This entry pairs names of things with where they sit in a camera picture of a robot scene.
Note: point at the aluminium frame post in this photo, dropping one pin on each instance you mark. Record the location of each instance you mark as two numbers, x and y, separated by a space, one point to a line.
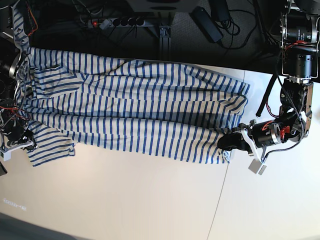
165 23

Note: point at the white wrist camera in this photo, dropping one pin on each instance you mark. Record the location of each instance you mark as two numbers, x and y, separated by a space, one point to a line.
257 167
6 154

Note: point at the grey power strip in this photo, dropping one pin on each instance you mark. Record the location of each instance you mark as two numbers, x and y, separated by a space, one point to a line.
124 22

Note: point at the black object at table edge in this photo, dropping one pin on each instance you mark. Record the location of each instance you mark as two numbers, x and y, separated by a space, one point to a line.
3 170

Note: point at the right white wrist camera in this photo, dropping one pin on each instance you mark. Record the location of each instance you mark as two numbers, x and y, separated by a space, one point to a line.
6 154

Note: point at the blue white striped T-shirt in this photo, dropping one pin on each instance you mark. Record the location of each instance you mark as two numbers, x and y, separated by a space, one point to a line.
162 109

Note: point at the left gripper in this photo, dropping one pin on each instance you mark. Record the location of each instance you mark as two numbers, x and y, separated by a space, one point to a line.
253 136

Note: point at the black power adapter brick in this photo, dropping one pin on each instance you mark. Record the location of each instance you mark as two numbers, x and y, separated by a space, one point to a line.
206 25

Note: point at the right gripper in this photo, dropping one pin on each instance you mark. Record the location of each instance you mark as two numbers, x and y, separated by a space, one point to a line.
18 138

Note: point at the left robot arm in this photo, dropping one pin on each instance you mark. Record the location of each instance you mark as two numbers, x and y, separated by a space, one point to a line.
297 66

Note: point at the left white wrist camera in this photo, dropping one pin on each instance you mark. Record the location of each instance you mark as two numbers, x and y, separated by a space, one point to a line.
257 167

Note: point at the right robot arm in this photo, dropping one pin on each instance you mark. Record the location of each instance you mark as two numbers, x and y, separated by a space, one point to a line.
12 75

